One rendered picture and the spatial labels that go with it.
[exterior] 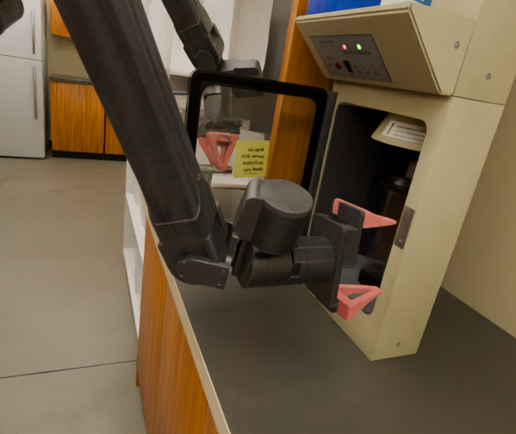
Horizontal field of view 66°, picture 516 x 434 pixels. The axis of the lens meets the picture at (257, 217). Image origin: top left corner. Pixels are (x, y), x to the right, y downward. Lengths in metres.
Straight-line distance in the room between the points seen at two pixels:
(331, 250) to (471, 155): 0.32
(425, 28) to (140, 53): 0.38
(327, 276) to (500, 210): 0.70
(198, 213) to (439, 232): 0.46
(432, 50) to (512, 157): 0.55
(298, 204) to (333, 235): 0.09
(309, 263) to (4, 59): 5.10
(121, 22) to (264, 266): 0.26
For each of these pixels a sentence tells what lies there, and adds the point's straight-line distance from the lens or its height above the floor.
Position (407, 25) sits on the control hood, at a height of 1.49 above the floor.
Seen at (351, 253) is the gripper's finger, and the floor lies 1.22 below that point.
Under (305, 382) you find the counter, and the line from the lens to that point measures 0.71.
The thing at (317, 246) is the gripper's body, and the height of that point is 1.22.
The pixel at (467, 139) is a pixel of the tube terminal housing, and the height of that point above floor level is 1.35.
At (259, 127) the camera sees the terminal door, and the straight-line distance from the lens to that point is 0.80.
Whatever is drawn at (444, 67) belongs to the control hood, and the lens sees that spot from 0.63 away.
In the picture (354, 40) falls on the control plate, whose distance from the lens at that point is 0.71.
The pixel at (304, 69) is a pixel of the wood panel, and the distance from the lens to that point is 0.92.
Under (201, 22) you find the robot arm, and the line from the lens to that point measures 0.80.
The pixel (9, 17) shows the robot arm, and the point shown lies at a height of 1.42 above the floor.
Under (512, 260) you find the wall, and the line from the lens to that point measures 1.10.
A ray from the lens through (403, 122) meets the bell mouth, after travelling 0.76.
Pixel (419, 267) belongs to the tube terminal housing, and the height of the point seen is 1.13.
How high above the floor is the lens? 1.40
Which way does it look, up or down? 20 degrees down
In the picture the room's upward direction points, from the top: 9 degrees clockwise
